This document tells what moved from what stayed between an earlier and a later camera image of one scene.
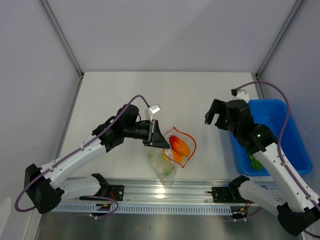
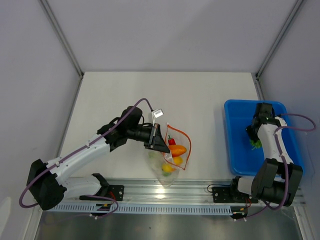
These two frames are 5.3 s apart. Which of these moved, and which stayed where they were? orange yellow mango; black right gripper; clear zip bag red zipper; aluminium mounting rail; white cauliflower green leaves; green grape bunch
Moved: green grape bunch; black right gripper; orange yellow mango
Stayed: aluminium mounting rail; white cauliflower green leaves; clear zip bag red zipper
